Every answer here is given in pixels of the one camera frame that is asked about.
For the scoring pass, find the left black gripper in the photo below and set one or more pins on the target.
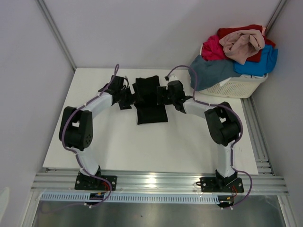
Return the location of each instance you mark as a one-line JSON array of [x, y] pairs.
[[127, 105]]

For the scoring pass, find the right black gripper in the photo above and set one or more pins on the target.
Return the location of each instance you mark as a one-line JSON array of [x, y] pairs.
[[162, 91]]

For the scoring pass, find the black t shirt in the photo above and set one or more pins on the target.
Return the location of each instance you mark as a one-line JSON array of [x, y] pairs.
[[148, 110]]

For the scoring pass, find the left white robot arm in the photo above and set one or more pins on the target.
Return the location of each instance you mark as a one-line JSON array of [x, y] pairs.
[[76, 130]]

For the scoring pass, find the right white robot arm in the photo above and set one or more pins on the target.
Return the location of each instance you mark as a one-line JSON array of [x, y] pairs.
[[224, 125]]

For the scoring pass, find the grey blue t shirt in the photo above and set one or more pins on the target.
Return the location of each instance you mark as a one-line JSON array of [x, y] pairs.
[[210, 73]]

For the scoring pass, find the magenta t shirt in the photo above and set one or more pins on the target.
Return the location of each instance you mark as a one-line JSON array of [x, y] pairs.
[[212, 50]]

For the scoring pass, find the white laundry basket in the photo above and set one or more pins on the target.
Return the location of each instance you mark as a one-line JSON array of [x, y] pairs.
[[232, 90]]

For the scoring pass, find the beige pink t shirt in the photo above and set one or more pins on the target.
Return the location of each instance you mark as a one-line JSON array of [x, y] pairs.
[[242, 44]]

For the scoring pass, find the dark red t shirt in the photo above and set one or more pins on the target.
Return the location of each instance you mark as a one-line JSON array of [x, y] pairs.
[[222, 32]]

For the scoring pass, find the bright blue t shirt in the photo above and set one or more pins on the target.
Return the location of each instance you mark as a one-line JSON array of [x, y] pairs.
[[266, 65]]

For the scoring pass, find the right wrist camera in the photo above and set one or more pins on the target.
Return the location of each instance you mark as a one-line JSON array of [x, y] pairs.
[[170, 78]]

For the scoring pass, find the aluminium mounting rail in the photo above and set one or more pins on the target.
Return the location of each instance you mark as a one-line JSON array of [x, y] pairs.
[[63, 180]]

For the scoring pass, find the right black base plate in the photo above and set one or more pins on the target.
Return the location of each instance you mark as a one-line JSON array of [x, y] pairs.
[[209, 184]]

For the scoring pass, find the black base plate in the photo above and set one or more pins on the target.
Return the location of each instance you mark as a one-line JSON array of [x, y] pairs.
[[87, 183], [209, 184]]

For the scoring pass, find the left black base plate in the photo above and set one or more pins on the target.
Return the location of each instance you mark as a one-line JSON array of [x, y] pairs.
[[87, 183]]

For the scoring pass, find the white slotted cable duct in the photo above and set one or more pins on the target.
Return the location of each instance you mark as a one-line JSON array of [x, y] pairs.
[[130, 198]]

